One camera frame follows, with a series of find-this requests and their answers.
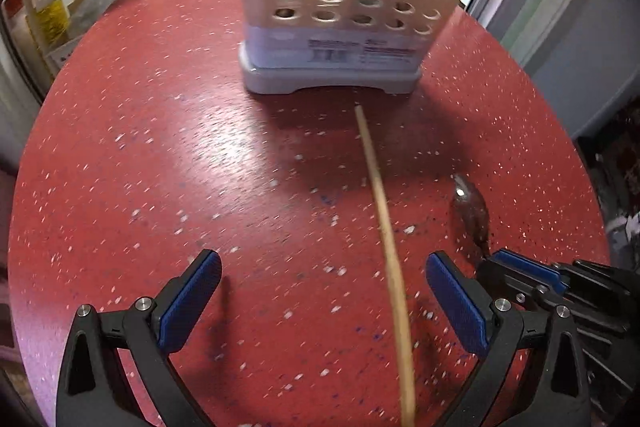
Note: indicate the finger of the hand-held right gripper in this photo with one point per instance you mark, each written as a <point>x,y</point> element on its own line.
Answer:
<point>505,281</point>
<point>530,266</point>

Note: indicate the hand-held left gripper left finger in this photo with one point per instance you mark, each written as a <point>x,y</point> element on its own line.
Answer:
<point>192,302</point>

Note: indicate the yellow bottle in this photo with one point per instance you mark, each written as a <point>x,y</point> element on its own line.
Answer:
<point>50,21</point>

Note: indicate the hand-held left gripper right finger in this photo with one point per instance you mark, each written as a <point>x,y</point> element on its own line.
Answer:
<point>457,307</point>

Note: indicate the plain wooden chopstick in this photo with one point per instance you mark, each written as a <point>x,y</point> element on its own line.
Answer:
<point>385,227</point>

